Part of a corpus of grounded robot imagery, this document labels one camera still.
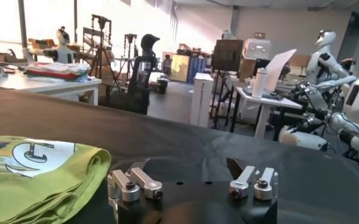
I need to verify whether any white water bottle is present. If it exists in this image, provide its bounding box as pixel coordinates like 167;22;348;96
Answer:
251;67;268;99

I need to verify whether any tall white cardboard box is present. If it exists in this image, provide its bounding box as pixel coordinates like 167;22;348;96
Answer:
190;72;215;128

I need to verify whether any large black table cover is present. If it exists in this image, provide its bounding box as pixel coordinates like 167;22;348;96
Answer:
0;88;359;224

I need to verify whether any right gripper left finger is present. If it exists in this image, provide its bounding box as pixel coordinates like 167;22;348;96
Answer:
107;158;164;224

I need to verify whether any tall black tripod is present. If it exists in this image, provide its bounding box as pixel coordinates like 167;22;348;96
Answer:
89;13;122;92

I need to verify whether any stack of folded clothes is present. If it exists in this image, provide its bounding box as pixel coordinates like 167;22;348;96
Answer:
24;61;91;82

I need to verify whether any dark tablet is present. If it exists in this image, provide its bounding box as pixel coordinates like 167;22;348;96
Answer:
243;87;285;101

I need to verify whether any blue storage cabinet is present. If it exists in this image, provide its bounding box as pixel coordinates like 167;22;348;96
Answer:
187;56;211;85

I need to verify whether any white office desk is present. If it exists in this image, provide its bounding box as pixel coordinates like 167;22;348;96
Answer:
0;68;103;107

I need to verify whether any black office chair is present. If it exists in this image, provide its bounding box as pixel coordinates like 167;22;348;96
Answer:
105;33;162;116

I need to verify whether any white curved board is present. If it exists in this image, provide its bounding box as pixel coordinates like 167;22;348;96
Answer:
264;48;298;93

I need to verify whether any yellow-green t-shirt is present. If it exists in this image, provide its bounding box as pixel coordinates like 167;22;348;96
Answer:
0;133;112;224

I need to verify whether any small white standing desk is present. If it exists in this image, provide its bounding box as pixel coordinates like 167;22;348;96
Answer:
230;86;304;141

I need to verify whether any white humanoid robot, black waist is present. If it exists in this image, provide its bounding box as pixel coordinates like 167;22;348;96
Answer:
29;26;78;65

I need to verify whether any short black tripod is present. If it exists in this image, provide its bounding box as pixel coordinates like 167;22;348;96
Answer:
123;32;139;74

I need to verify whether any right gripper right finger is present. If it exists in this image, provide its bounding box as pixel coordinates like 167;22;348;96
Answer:
226;157;279;201

